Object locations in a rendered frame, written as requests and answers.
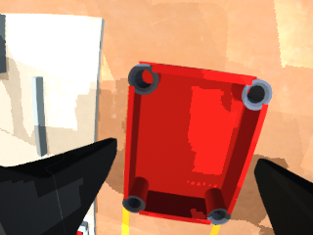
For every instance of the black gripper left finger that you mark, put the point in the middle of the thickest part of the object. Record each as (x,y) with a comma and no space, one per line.
(52,196)

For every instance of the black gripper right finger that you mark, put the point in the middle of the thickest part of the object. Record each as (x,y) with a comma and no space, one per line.
(287,197)

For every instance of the yellow rectangular frame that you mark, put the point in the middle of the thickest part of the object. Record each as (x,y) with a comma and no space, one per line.
(125,222)

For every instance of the red hood shell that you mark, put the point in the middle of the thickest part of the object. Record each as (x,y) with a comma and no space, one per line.
(189,138)

